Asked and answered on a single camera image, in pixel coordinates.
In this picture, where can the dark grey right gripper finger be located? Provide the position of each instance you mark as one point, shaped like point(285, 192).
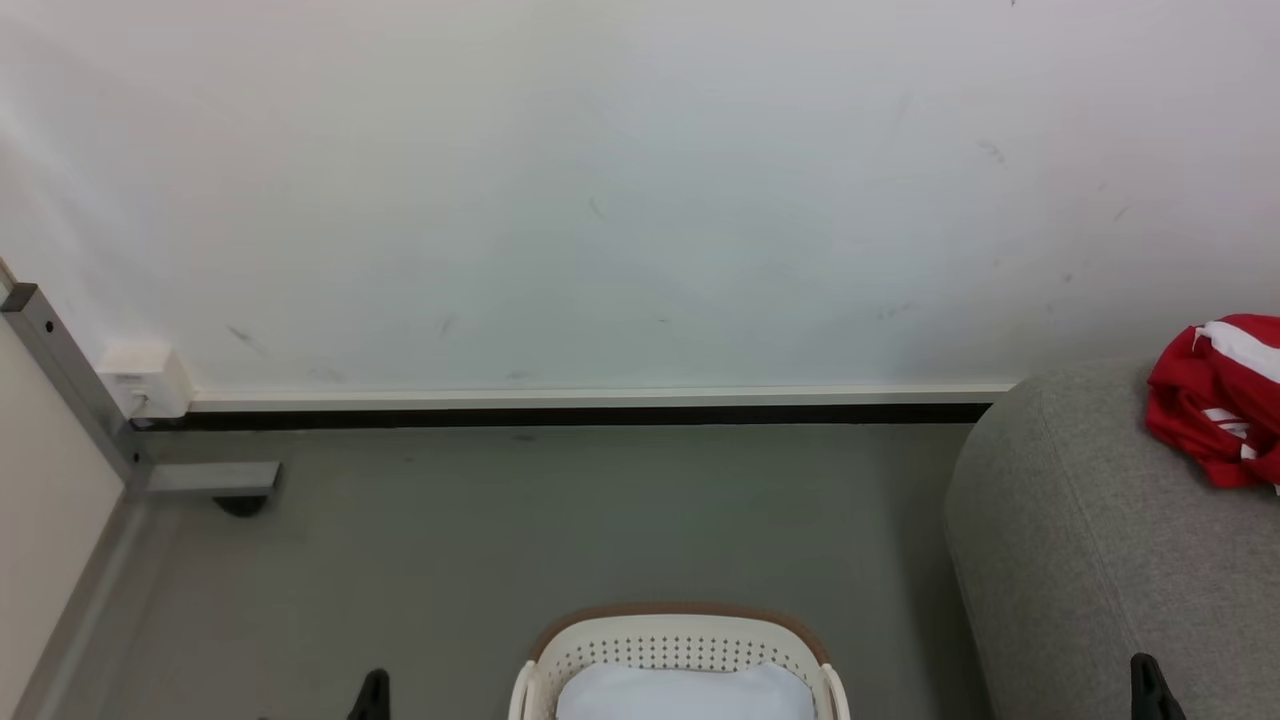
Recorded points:
point(1152, 695)

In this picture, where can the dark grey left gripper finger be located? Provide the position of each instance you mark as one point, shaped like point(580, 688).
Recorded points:
point(372, 700)

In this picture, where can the red and white jersey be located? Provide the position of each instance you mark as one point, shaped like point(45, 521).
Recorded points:
point(1210, 400)

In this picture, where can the grey fabric sofa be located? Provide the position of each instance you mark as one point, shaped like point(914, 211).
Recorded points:
point(1100, 540)

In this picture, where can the black caster foot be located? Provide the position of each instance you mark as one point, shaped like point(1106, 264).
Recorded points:
point(240, 506)

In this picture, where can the white perforated laundry basket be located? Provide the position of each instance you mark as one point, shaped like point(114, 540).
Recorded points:
point(680, 640)

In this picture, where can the beige partition panel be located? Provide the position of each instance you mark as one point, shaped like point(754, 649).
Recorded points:
point(50, 540)

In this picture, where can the white baseboard trim strip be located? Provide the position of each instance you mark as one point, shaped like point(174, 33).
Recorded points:
point(600, 397)

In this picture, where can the grey metal frame leg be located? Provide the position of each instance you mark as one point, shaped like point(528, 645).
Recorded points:
point(205, 480)

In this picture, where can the white wall junction box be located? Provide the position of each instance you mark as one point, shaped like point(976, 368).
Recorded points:
point(145, 380)

